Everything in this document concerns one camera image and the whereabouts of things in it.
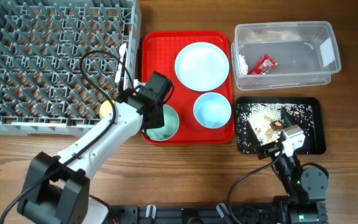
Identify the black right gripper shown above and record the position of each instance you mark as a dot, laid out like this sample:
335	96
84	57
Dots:
267	150

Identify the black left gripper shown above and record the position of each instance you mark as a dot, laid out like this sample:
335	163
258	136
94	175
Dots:
160	122

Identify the green bowl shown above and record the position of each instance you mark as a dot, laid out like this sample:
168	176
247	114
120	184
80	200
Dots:
170	127

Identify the yellow plastic cup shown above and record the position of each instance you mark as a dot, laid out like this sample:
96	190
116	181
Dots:
106	109

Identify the small light blue bowl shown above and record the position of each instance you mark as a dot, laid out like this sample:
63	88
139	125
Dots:
212	110

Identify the large light blue plate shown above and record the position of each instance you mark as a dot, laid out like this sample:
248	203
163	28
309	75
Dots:
201	66

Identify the white plastic spoon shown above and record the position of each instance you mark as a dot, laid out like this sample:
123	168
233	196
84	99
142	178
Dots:
122	51

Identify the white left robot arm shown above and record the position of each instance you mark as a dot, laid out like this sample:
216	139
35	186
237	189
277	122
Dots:
57	188

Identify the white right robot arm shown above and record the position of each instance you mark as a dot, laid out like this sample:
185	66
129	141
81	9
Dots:
281	132

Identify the black waste tray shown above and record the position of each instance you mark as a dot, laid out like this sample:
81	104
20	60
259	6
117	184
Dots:
320	143

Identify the clear plastic waste bin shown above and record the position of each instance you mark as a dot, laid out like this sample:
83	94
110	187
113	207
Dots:
306	53

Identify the grey dishwasher rack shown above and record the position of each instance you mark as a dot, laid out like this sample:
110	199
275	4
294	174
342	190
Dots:
58	59

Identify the food scraps and rice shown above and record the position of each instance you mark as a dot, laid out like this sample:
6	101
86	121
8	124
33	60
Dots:
267	122

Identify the red sauce packet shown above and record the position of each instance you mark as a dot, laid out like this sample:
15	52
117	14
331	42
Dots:
263	65

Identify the red plastic tray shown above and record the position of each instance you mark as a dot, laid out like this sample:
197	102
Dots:
159	51

